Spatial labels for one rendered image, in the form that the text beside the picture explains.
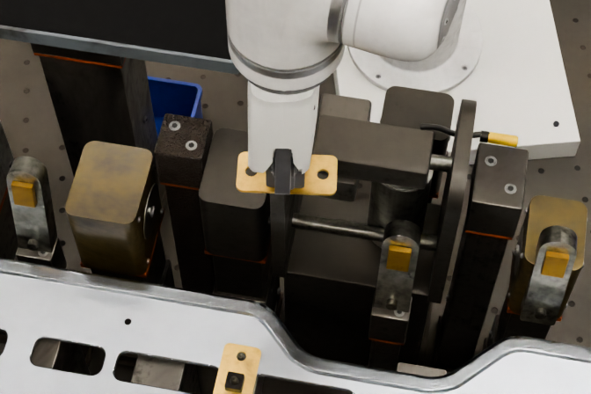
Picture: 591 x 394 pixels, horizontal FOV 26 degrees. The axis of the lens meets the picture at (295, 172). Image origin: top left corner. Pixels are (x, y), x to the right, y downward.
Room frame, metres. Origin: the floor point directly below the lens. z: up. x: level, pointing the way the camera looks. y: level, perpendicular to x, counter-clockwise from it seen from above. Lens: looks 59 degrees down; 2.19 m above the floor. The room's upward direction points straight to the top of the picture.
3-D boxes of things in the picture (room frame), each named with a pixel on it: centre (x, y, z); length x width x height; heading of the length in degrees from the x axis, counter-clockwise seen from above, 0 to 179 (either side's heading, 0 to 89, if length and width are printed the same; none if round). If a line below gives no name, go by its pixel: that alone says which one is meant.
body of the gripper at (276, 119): (0.56, 0.01, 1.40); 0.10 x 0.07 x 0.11; 177
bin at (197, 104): (0.95, 0.19, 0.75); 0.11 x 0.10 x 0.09; 79
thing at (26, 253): (0.64, 0.27, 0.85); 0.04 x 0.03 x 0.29; 79
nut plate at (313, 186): (0.56, 0.01, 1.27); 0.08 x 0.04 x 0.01; 87
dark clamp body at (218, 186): (0.69, 0.06, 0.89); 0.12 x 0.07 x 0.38; 169
